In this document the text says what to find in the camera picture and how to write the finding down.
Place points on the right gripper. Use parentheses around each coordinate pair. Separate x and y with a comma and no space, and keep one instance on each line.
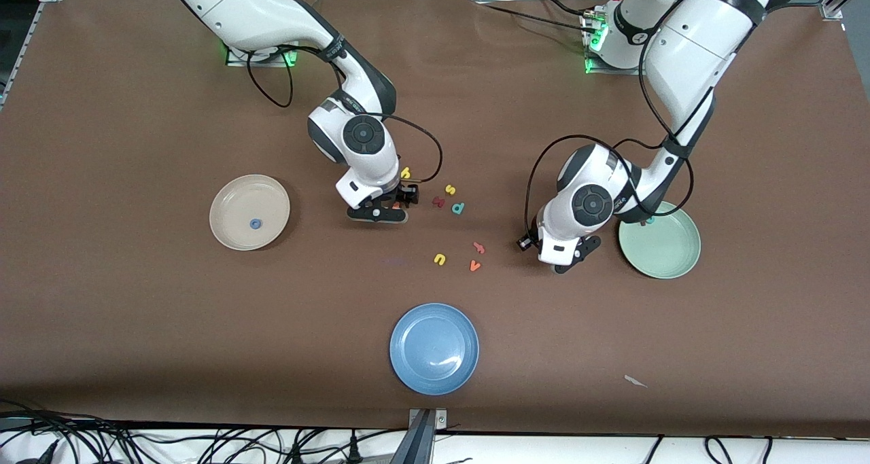
(406,193)

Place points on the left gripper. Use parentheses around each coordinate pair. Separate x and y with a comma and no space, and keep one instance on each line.
(533,234)

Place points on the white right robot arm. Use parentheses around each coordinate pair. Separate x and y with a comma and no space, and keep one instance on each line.
(258,9)

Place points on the pink foam letter f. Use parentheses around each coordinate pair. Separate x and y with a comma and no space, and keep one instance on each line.
(479,248)

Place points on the green plate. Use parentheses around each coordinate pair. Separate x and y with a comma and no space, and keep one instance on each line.
(666,246)

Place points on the blue plate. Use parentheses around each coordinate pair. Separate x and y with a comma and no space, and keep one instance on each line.
(435,348)

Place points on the beige brown plate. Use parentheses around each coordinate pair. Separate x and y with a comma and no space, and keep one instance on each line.
(238,206)

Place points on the white torn paper scrap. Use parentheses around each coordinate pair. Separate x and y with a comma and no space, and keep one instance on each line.
(635,381)

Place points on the brown paper table cover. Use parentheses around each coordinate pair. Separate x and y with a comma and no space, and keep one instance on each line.
(136,314)

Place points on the metal camera stand bracket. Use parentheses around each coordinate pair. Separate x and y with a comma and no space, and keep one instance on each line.
(440,418)

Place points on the black camera stand pole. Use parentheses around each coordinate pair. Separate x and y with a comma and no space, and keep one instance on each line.
(416,443)

